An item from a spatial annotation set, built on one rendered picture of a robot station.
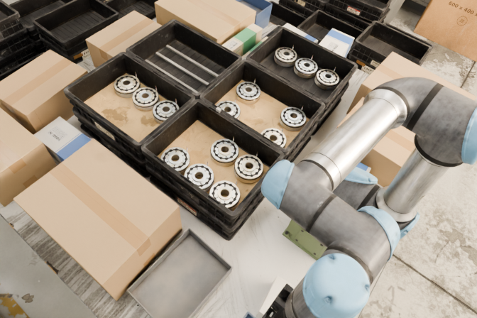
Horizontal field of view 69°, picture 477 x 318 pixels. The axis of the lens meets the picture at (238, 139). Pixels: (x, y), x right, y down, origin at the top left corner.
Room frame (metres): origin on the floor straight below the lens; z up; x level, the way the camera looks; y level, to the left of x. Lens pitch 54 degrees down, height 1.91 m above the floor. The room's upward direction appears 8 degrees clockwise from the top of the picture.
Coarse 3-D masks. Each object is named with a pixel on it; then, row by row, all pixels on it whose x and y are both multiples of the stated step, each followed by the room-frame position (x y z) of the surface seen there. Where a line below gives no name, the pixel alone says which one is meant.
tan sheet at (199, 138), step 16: (192, 128) 0.81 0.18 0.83; (208, 128) 0.82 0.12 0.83; (176, 144) 0.73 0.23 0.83; (192, 144) 0.74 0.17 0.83; (208, 144) 0.75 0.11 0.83; (176, 160) 0.66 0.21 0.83; (192, 160) 0.67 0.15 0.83; (208, 160) 0.68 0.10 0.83; (224, 176) 0.62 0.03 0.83; (208, 192) 0.55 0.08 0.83; (240, 192) 0.57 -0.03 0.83
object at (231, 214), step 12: (228, 120) 0.80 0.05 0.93; (144, 144) 0.64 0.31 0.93; (264, 144) 0.71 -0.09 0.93; (156, 156) 0.60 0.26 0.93; (168, 168) 0.56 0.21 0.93; (180, 180) 0.53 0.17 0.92; (204, 192) 0.50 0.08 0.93; (252, 192) 0.52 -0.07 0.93; (216, 204) 0.46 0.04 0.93; (240, 204) 0.47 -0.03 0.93; (228, 216) 0.44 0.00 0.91
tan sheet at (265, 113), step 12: (228, 96) 1.01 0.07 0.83; (264, 96) 1.04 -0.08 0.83; (240, 108) 0.95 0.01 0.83; (252, 108) 0.96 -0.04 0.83; (264, 108) 0.97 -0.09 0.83; (276, 108) 0.98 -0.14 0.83; (240, 120) 0.89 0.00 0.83; (252, 120) 0.90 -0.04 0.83; (264, 120) 0.90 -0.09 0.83; (276, 120) 0.91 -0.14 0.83; (288, 132) 0.86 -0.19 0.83; (288, 144) 0.80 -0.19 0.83
